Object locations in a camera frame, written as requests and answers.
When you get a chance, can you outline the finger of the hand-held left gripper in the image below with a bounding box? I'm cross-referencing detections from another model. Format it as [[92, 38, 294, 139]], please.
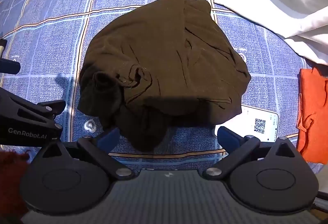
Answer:
[[0, 88, 66, 124], [0, 58, 21, 75]]

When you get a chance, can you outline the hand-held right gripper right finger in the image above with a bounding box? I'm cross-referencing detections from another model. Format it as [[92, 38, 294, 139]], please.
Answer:
[[202, 126, 305, 180]]

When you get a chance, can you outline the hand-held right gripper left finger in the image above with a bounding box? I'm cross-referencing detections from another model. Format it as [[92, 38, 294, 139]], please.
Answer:
[[38, 127, 135, 180]]

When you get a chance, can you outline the dark brown garment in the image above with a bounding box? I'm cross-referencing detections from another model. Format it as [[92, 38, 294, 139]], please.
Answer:
[[77, 0, 252, 153]]

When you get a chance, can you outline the white smartphone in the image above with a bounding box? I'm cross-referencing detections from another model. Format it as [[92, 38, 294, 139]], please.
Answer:
[[215, 104, 280, 143]]

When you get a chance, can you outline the dark red fuzzy cloth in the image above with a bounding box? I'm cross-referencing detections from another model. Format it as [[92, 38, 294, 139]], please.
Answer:
[[0, 149, 32, 217]]

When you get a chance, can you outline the blue plaid bed sheet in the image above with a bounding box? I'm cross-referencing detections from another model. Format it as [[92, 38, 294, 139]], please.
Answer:
[[0, 0, 326, 171]]

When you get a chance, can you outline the orange garment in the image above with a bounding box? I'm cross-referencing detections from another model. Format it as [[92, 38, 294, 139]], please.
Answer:
[[296, 67, 328, 165]]

